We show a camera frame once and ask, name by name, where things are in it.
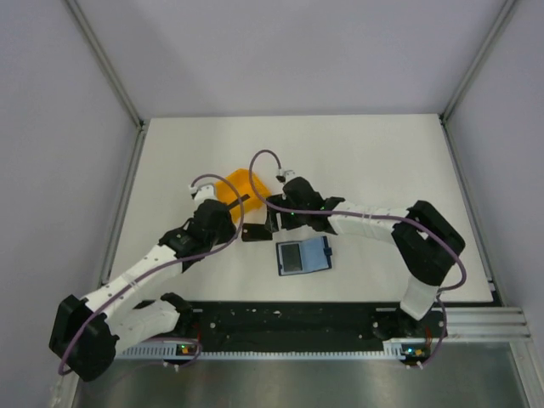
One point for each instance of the grey cable duct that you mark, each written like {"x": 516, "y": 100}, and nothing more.
{"x": 173, "y": 351}

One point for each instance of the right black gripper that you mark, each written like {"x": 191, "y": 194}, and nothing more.
{"x": 280, "y": 201}

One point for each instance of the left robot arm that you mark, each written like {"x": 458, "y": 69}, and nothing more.
{"x": 91, "y": 331}

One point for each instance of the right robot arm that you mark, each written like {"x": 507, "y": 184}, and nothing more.
{"x": 426, "y": 241}

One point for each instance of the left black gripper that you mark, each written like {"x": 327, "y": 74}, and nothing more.
{"x": 228, "y": 227}

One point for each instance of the black credit card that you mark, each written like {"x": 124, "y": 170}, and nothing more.
{"x": 291, "y": 258}

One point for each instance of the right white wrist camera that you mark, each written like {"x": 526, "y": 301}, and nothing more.
{"x": 284, "y": 176}

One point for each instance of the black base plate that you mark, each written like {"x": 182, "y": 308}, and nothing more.
{"x": 300, "y": 326}

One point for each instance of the yellow plastic bin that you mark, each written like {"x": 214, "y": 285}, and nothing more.
{"x": 241, "y": 181}

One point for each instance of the left aluminium frame post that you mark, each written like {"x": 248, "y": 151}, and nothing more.
{"x": 103, "y": 61}

